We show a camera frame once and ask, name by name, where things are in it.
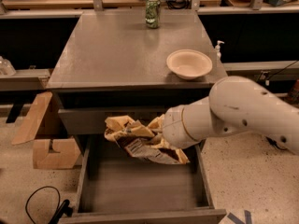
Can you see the white pump bottle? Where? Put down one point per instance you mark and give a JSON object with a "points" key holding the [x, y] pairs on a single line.
{"points": [[218, 48]]}

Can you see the white bowl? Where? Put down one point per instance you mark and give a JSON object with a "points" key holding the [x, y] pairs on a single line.
{"points": [[189, 64]]}

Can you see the grey drawer cabinet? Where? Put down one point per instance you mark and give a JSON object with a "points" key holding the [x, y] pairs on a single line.
{"points": [[113, 59]]}

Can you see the green soda can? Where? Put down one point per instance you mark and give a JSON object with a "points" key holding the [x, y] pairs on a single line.
{"points": [[152, 13]]}

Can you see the closed top drawer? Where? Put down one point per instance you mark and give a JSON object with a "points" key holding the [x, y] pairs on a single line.
{"points": [[92, 120]]}

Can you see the blue tape marker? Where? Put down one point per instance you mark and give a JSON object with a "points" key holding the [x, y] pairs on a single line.
{"points": [[244, 217]]}

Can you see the brown chip bag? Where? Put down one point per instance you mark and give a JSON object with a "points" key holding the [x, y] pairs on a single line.
{"points": [[141, 141]]}

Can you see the open middle drawer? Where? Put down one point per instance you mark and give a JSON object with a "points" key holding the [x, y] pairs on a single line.
{"points": [[114, 188]]}

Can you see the wooden board pieces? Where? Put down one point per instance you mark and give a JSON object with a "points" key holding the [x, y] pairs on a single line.
{"points": [[53, 148]]}

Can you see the clear plastic container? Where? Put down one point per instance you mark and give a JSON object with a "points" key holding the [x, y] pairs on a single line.
{"points": [[6, 68]]}

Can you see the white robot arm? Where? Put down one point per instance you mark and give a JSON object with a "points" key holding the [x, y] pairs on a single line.
{"points": [[234, 105]]}

